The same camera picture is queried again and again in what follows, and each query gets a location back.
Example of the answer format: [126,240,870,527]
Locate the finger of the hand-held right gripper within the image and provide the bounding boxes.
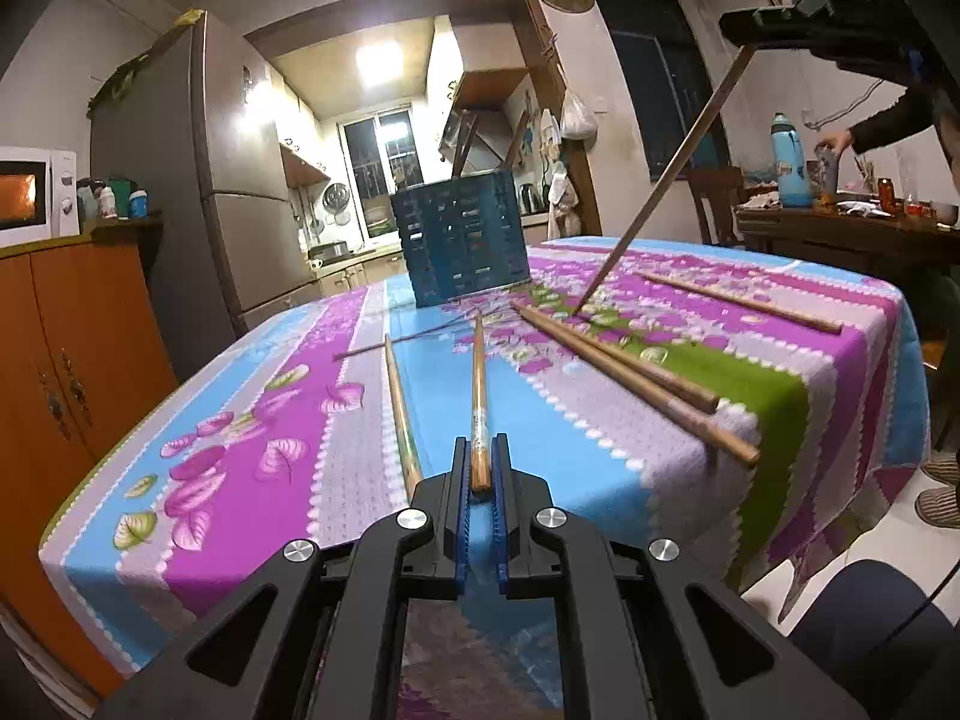
[718,4,822,40]

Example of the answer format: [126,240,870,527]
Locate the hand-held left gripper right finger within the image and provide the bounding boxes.
[491,433,871,720]

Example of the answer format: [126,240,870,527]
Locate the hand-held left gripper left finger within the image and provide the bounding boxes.
[97,435,470,720]

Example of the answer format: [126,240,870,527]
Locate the wooden chopstick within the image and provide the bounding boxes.
[469,313,492,496]
[514,307,761,468]
[636,270,845,336]
[448,112,479,181]
[576,43,753,312]
[514,304,721,415]
[501,109,532,173]
[382,334,425,503]

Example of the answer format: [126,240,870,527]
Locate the blue perforated utensil holder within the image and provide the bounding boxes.
[388,169,532,308]

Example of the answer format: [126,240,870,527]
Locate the blue thermos bottle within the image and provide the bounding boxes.
[770,112,813,209]

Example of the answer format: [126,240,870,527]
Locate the wooden chair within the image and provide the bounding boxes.
[686,167,751,248]

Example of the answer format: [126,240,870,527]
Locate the white hanging plastic bag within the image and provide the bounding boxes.
[561,90,599,141]

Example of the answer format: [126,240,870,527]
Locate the dark wooden dining table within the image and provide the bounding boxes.
[735,199,960,316]

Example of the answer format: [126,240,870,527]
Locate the floral striped tablecloth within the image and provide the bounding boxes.
[37,236,932,720]

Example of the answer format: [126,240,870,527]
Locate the hanging cloth bag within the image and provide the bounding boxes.
[536,109,578,241]

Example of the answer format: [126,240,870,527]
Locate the beige kitchen base cabinets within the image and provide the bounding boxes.
[307,244,410,297]

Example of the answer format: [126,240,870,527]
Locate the person's dark trouser leg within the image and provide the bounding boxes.
[791,559,960,698]

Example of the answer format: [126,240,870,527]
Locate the kitchen window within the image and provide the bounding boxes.
[343,109,415,230]

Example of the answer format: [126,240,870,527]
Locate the orange wooden cabinet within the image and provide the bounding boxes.
[0,217,181,698]

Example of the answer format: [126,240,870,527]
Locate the silver refrigerator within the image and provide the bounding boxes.
[90,11,323,338]

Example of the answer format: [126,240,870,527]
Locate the white microwave oven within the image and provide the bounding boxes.
[0,148,80,248]

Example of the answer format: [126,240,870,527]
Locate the yellow green bundle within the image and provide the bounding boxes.
[88,9,205,110]

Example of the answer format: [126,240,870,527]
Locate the wooden kitchen doorway frame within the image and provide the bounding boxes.
[244,0,605,241]

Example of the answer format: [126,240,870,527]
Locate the beige kitchen wall cabinets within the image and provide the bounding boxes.
[259,64,331,188]

